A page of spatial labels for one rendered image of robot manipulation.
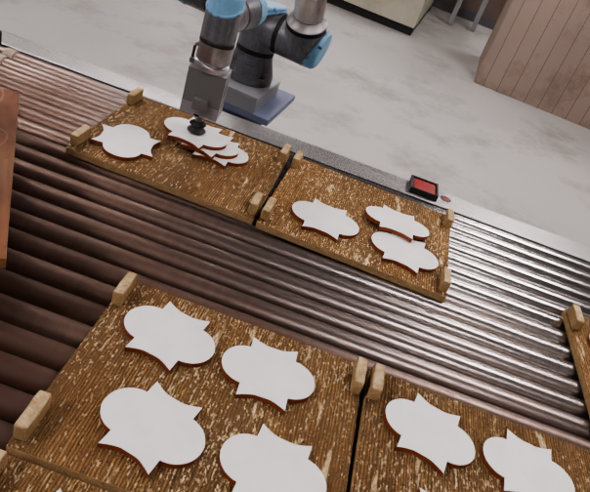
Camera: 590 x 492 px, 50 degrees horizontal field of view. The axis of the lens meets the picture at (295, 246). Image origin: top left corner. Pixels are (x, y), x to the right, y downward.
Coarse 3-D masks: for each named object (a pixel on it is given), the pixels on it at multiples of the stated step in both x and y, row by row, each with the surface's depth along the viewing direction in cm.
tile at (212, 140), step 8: (168, 120) 145; (176, 120) 146; (184, 120) 147; (168, 128) 142; (176, 128) 143; (184, 128) 144; (208, 128) 148; (216, 128) 149; (168, 136) 140; (176, 136) 140; (184, 136) 141; (192, 136) 143; (200, 136) 144; (208, 136) 145; (216, 136) 146; (192, 144) 140; (200, 144) 140; (208, 144) 141; (216, 144) 143; (224, 144) 144
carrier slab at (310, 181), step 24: (312, 168) 154; (288, 192) 141; (312, 192) 144; (336, 192) 148; (360, 192) 152; (384, 192) 155; (288, 216) 133; (360, 216) 142; (432, 216) 153; (288, 240) 128; (312, 240) 128; (360, 240) 134; (432, 240) 143; (360, 264) 127; (384, 264) 129; (408, 288) 128; (432, 288) 128
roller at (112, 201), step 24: (24, 168) 122; (72, 192) 122; (96, 192) 122; (144, 216) 122; (168, 216) 123; (216, 240) 122; (264, 264) 122; (288, 264) 123; (336, 288) 122; (360, 288) 123; (408, 312) 122; (432, 312) 124; (456, 336) 123; (480, 336) 123; (528, 360) 123; (552, 360) 123
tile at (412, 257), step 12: (372, 240) 134; (384, 240) 135; (396, 240) 136; (384, 252) 132; (396, 252) 133; (408, 252) 134; (420, 252) 136; (396, 264) 130; (408, 264) 130; (420, 264) 132; (432, 264) 133
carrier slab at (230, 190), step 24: (120, 120) 145; (144, 120) 148; (96, 144) 133; (168, 144) 142; (240, 144) 153; (264, 144) 157; (120, 168) 129; (144, 168) 131; (168, 168) 134; (192, 168) 137; (216, 168) 140; (240, 168) 144; (264, 168) 147; (168, 192) 129; (192, 192) 129; (216, 192) 132; (240, 192) 135; (264, 192) 138; (240, 216) 129
